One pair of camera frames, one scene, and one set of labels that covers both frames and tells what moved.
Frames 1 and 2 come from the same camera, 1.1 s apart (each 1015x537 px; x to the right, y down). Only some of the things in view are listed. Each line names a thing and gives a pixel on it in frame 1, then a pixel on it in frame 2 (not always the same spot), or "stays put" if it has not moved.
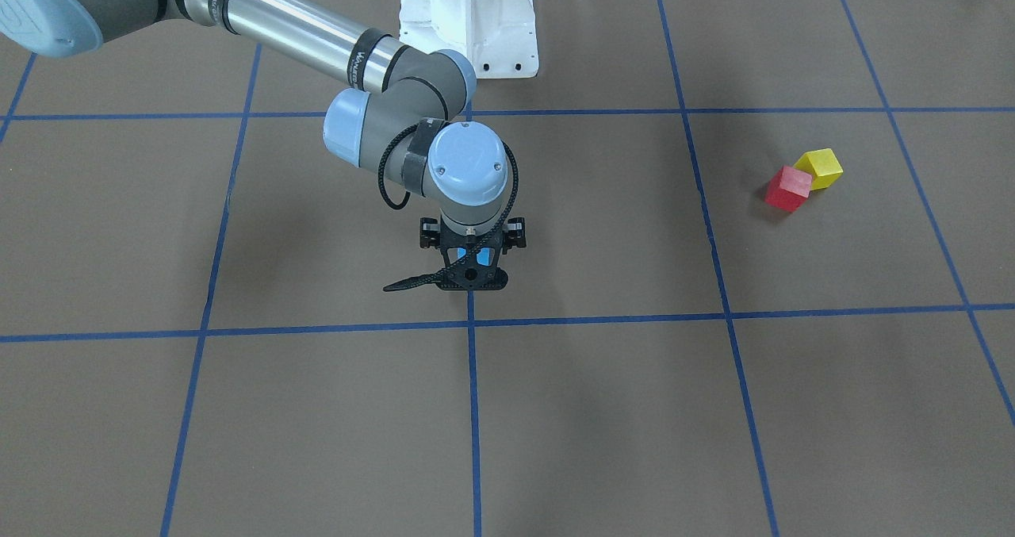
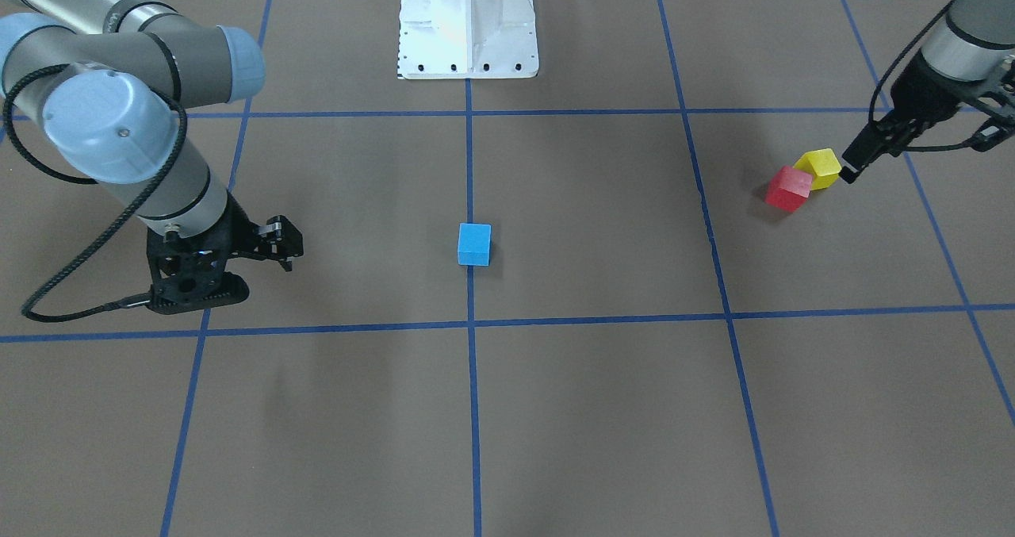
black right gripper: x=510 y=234 to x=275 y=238
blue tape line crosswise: x=419 y=326 stays put
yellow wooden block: x=822 y=165 stays put
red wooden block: x=790 y=189 stays put
